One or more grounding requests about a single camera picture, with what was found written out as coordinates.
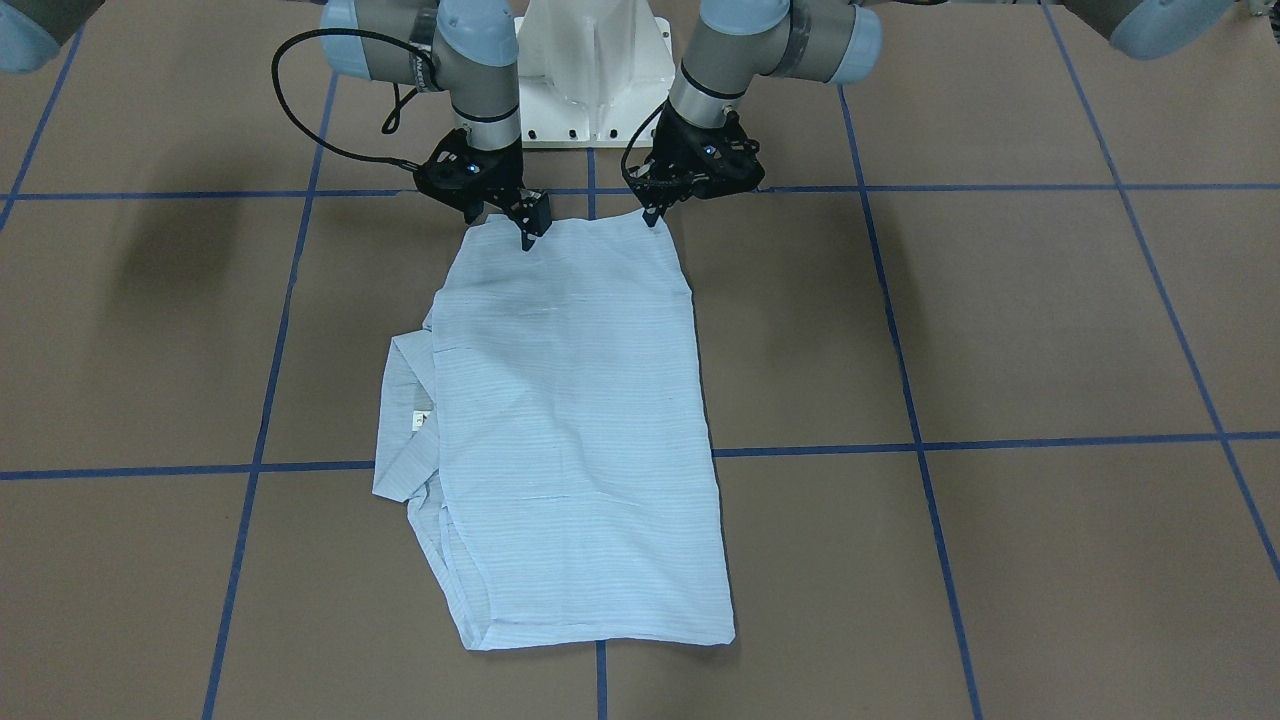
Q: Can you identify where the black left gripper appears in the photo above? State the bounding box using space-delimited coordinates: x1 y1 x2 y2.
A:
622 102 765 229

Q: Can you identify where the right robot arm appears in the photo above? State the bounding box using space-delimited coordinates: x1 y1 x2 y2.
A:
269 1 552 251

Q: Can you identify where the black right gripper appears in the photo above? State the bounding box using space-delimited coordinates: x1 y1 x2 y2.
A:
413 129 552 252

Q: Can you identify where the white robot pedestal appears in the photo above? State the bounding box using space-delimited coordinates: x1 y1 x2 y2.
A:
515 1 677 149

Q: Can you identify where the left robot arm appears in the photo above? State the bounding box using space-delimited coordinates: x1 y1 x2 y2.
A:
620 1 884 227

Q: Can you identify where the light blue button shirt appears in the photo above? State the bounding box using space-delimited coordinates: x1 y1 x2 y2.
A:
372 211 735 651

